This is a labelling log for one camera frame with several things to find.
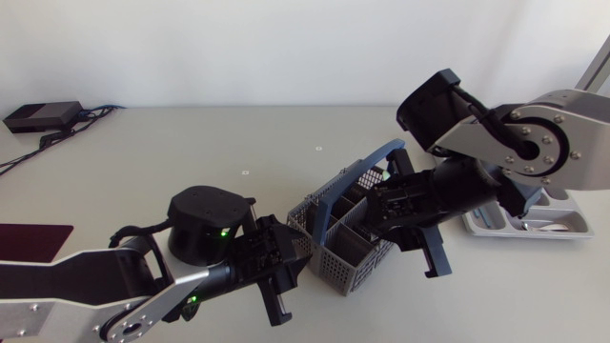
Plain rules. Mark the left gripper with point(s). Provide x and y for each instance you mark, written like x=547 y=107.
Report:
x=248 y=282

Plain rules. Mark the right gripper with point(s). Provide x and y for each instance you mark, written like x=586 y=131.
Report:
x=419 y=200

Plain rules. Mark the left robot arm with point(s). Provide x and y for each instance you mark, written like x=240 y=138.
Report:
x=86 y=278

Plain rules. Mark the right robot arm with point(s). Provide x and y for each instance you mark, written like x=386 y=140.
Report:
x=548 y=138

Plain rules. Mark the grey cutlery basket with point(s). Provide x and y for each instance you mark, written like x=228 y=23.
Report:
x=340 y=248

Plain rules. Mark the steel cutlery piece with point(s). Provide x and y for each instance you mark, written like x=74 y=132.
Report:
x=483 y=216

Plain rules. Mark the grey cutlery tray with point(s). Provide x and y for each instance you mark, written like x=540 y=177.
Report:
x=553 y=228

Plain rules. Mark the steel spoon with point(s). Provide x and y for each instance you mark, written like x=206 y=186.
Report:
x=548 y=227

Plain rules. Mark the dark mat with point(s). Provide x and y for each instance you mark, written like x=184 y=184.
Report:
x=31 y=242

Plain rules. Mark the black power brick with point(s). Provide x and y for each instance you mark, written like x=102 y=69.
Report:
x=43 y=115

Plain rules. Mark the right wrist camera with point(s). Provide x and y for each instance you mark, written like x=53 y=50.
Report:
x=387 y=202

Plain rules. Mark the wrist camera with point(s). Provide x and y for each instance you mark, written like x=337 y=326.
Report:
x=387 y=202
x=257 y=250

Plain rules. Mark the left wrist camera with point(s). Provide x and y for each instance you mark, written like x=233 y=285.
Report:
x=257 y=250

